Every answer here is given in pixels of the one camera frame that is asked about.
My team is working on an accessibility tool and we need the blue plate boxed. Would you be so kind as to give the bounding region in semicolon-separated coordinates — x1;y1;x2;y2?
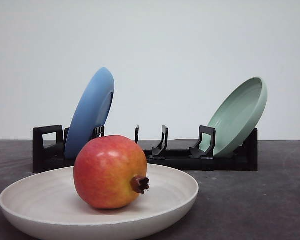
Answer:
64;67;115;160

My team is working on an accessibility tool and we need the red pomegranate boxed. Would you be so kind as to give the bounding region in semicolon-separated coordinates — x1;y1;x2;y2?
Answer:
73;135;150;209

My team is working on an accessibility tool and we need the green plate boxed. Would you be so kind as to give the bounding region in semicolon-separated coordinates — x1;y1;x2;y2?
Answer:
200;77;268;157

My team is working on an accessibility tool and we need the black plate rack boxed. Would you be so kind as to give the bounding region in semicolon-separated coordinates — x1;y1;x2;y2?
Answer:
32;125;259;173

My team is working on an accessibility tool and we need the white plate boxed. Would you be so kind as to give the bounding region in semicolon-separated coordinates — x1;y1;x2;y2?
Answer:
0;164;200;240

